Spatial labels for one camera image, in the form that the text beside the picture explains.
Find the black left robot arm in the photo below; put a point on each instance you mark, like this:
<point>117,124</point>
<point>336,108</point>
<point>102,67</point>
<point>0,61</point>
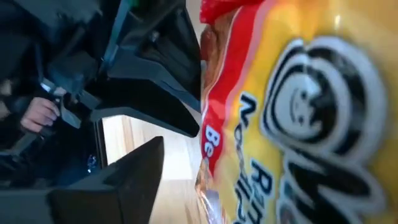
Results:
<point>77,25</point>

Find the black aluminium table frame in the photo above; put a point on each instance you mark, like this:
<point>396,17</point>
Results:
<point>101,143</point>

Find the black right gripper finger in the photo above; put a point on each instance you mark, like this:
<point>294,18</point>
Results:
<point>124,193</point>

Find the person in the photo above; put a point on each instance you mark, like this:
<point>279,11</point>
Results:
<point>15,146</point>

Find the person's hand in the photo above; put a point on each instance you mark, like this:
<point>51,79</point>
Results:
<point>40,113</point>

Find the red Maruchan noodle pack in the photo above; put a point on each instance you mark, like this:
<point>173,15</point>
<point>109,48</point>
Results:
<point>311,109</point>

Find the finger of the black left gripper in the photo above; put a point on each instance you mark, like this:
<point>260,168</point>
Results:
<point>155,99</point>

